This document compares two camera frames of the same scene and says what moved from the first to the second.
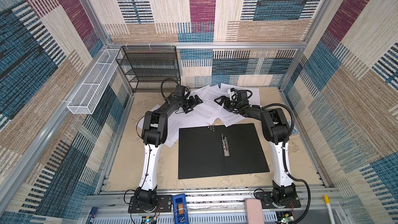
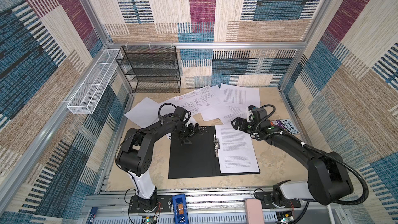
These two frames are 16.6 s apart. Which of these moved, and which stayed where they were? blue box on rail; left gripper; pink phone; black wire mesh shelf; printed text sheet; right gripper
Moved: printed text sheet; right gripper; left gripper
Stayed: black wire mesh shelf; pink phone; blue box on rail
